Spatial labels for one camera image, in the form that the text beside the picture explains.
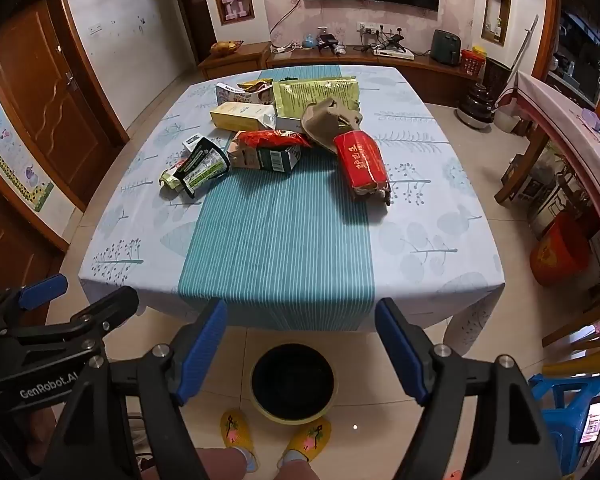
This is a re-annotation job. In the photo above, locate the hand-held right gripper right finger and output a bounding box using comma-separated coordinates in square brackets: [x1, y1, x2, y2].
[374, 297, 563, 480]

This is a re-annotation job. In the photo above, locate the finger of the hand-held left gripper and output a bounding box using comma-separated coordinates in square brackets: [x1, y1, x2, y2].
[0, 275, 69, 321]
[0, 286, 140, 361]

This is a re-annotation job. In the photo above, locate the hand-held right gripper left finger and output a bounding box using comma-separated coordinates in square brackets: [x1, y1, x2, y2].
[40, 299, 229, 480]

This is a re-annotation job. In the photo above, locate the yellow trash bin black liner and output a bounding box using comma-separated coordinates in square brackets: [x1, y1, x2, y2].
[250, 344, 340, 426]

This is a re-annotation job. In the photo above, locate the yellow-green printed bag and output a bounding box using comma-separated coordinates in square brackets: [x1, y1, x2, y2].
[271, 76, 359, 120]

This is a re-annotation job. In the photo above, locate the person's left leg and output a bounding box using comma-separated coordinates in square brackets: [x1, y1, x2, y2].
[195, 447, 258, 480]

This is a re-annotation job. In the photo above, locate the person's leg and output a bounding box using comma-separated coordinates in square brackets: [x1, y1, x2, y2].
[195, 447, 258, 480]
[277, 457, 331, 480]

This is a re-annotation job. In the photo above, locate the light blue teal-striped tablecloth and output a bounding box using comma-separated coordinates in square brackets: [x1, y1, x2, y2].
[78, 64, 506, 356]

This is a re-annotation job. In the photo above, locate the pale green wrapper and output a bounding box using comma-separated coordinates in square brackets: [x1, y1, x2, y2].
[159, 167, 186, 196]

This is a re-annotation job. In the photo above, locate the person's right leg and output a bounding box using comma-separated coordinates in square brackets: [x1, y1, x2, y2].
[277, 457, 331, 480]

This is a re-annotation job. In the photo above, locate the black and green wrapper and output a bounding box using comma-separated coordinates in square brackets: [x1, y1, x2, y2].
[172, 136, 231, 200]

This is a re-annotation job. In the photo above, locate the blue plastic stool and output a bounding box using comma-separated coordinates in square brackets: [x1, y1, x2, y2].
[527, 372, 600, 461]

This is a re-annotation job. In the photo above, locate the small white printed packet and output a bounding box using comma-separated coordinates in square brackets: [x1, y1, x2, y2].
[182, 131, 208, 156]

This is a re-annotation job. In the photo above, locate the orange plastic bucket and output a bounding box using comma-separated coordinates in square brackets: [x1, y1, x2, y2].
[530, 212, 591, 288]

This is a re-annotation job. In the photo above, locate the red tissue packet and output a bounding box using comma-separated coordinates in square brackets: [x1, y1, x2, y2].
[333, 130, 392, 206]

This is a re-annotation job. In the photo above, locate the lit smartphone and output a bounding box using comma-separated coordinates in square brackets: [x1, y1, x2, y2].
[580, 395, 600, 443]

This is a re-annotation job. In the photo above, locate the red snack bag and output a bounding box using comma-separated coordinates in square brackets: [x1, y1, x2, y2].
[236, 129, 313, 151]

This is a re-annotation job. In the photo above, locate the long yellow box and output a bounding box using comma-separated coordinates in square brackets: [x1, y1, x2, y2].
[209, 102, 277, 131]

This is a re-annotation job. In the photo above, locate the crumpled brown paper bag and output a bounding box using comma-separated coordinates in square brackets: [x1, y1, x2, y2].
[300, 98, 363, 152]

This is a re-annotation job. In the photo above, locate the white and red box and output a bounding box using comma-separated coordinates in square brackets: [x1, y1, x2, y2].
[215, 82, 253, 106]

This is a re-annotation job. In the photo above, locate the dark brown pot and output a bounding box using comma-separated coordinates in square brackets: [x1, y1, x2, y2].
[455, 80, 496, 131]

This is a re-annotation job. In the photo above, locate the white plastic bucket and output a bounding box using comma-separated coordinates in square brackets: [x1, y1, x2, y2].
[494, 100, 523, 133]

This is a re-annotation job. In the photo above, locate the red face-print packet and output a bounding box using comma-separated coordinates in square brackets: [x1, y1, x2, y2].
[250, 80, 276, 106]

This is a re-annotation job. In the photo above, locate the pink cloth covered counter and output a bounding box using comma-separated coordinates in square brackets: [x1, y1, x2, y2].
[517, 70, 600, 221]

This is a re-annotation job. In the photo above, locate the wooden television cabinet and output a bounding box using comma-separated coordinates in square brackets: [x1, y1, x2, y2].
[198, 42, 486, 106]

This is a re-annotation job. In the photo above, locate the red plastic basket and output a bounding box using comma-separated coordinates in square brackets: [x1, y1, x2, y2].
[461, 49, 487, 78]

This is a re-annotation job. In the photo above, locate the white set-top box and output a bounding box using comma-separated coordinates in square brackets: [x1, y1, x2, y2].
[372, 46, 415, 60]

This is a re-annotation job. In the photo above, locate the black air fryer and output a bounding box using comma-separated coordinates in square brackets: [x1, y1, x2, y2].
[432, 29, 462, 66]

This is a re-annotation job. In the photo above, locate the long metal pole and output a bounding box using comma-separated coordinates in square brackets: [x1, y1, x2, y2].
[497, 15, 538, 106]

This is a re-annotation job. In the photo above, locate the children's wall poster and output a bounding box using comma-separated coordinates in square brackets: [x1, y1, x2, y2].
[0, 67, 56, 213]

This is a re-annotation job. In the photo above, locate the wooden table leg frame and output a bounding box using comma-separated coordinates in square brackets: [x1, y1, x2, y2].
[495, 125, 546, 206]

